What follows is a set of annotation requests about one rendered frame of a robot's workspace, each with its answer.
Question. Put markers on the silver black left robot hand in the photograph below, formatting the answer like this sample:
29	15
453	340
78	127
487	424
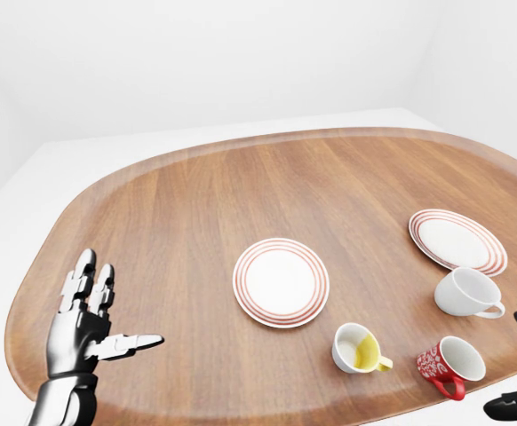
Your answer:
73	335

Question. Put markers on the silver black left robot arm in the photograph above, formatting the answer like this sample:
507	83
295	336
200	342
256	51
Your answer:
54	401

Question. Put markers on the red patterned mug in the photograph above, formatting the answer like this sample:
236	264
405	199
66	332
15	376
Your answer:
456	358

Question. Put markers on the white mug with yellow inside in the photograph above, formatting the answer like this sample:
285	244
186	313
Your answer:
352	350

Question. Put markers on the white plate with red rings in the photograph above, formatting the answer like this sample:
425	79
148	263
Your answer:
456	241
280	282

